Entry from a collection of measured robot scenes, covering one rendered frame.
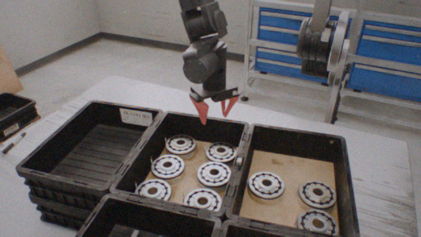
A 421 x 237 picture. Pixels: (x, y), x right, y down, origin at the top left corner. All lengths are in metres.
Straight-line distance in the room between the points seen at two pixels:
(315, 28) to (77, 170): 0.91
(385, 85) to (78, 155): 2.31
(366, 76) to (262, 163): 1.84
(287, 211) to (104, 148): 0.64
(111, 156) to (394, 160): 1.08
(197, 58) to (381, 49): 2.16
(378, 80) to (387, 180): 1.54
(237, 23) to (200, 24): 3.05
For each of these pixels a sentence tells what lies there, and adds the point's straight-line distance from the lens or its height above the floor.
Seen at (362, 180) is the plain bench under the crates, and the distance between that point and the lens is 1.27.
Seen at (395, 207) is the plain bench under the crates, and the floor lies 0.70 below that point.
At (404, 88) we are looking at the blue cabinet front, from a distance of 2.79.
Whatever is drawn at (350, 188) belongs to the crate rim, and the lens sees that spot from 0.87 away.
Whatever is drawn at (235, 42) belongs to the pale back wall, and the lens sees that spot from 3.80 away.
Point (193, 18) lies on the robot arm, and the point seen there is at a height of 1.32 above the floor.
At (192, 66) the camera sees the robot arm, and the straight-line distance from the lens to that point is 0.64.
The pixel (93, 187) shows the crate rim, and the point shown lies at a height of 0.93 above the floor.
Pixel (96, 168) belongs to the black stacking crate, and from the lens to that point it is 1.06.
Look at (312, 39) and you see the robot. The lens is 1.12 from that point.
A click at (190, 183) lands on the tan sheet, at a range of 0.95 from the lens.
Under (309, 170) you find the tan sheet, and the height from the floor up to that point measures 0.83.
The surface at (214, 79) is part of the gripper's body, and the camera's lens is 0.71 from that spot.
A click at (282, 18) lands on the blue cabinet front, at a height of 0.82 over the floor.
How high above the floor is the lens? 1.50
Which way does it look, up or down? 34 degrees down
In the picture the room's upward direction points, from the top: straight up
